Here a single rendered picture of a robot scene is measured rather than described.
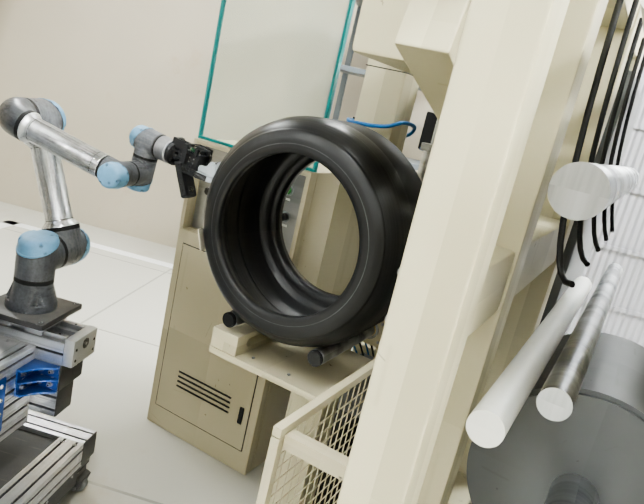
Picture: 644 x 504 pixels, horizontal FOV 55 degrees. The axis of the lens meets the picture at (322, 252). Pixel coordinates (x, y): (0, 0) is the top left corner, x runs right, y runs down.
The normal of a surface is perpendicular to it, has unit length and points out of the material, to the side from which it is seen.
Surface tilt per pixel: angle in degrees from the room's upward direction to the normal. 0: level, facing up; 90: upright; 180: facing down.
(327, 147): 80
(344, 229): 90
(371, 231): 86
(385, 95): 90
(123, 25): 90
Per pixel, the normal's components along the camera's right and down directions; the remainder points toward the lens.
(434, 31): -0.39, -0.18
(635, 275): -0.16, 0.22
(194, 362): -0.47, 0.11
